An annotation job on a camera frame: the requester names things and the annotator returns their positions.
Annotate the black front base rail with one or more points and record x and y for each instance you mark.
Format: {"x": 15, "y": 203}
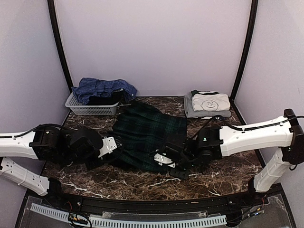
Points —
{"x": 90, "y": 205}

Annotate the white slotted cable duct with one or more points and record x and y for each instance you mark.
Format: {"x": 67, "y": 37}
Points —
{"x": 128, "y": 220}

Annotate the black garment in basket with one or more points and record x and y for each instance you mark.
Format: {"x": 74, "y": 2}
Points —
{"x": 113, "y": 99}

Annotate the left black frame post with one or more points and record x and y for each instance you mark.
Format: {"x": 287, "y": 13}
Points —
{"x": 59, "y": 44}

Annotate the blue checkered shirt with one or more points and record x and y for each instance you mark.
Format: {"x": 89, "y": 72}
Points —
{"x": 92, "y": 87}

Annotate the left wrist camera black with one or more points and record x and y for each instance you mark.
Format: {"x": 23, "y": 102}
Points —
{"x": 86, "y": 143}

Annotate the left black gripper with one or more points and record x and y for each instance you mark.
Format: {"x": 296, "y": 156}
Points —
{"x": 96, "y": 164}

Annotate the white and green raglan shirt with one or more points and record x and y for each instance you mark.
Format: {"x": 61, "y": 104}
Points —
{"x": 209, "y": 101}

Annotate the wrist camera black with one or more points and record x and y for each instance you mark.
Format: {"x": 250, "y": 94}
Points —
{"x": 86, "y": 143}
{"x": 171, "y": 153}

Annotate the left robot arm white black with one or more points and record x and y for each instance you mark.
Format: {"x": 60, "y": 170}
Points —
{"x": 47, "y": 142}

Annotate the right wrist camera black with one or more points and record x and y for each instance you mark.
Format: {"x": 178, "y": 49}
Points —
{"x": 171, "y": 153}

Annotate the white perforated laundry basket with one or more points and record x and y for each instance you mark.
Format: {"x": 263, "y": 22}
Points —
{"x": 80, "y": 109}

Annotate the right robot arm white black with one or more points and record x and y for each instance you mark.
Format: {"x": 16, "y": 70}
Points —
{"x": 215, "y": 142}

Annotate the black frame post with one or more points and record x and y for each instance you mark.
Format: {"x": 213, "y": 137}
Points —
{"x": 59, "y": 44}
{"x": 246, "y": 48}

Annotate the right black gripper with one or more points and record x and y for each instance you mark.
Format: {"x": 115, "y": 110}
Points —
{"x": 182, "y": 175}

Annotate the folded grey polo shirt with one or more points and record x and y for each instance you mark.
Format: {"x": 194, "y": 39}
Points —
{"x": 190, "y": 113}

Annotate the right black frame post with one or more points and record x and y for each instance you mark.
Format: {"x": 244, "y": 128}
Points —
{"x": 246, "y": 48}

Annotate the dark green plaid garment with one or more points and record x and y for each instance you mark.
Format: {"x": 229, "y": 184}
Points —
{"x": 143, "y": 129}

